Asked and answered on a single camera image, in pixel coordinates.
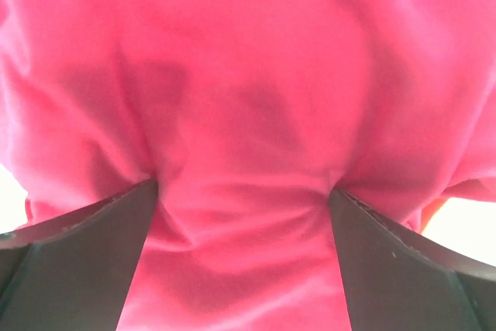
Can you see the pink t shirt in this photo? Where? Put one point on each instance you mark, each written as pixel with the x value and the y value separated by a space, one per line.
pixel 248 113

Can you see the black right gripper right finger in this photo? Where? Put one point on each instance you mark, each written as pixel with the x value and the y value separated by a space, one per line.
pixel 396 279

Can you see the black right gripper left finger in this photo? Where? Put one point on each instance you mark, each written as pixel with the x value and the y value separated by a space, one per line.
pixel 73 272

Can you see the red t shirt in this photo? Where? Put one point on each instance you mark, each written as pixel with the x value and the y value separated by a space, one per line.
pixel 438 207

